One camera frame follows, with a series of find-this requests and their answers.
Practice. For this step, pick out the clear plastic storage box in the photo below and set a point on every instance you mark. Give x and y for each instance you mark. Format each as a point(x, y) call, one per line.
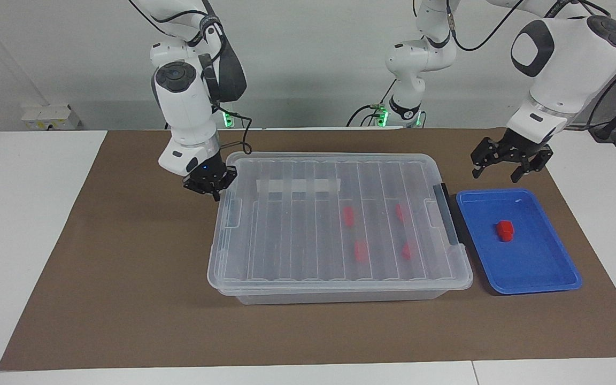
point(340, 297)

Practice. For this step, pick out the blue plastic tray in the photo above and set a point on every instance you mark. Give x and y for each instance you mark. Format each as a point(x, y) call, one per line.
point(532, 262)

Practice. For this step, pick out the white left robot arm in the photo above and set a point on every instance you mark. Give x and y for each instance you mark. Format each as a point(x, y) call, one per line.
point(564, 69)

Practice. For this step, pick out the clear ribbed plastic lid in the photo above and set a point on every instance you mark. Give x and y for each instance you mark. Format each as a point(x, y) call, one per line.
point(297, 230)

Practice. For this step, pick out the dark grey box latch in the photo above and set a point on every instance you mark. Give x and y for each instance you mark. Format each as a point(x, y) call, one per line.
point(445, 214)

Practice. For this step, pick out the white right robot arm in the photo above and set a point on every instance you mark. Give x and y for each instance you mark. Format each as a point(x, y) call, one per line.
point(185, 107)

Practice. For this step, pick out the red block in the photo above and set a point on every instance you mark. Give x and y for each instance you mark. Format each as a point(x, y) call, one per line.
point(406, 251)
point(348, 215)
point(399, 213)
point(361, 251)
point(505, 230)

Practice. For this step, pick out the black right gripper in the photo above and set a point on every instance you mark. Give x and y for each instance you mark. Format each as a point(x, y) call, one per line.
point(206, 176)

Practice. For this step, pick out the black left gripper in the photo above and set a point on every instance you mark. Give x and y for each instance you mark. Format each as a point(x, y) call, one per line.
point(519, 147)

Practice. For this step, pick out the brown table mat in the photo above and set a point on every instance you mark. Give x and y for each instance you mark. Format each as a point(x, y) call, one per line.
point(308, 331)

